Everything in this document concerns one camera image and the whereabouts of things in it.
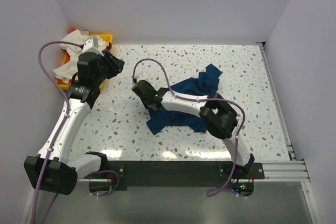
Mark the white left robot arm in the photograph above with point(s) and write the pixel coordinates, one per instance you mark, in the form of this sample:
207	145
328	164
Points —
50	170

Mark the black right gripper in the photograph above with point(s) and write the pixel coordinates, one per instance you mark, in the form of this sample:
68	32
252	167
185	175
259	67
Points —
140	87

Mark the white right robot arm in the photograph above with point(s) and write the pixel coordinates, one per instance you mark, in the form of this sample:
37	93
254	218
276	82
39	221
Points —
208	113

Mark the yellow plastic bin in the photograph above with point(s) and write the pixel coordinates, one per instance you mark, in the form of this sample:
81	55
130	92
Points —
102	37

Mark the white crumpled t-shirt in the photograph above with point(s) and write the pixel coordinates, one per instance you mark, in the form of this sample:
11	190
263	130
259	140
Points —
69	56

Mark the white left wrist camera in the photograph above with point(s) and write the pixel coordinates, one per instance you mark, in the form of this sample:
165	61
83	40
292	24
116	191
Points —
91	45

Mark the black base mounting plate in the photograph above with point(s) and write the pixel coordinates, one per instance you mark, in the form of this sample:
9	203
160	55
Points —
210	174

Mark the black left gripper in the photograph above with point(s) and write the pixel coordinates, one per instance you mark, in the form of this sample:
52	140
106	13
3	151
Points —
109	62

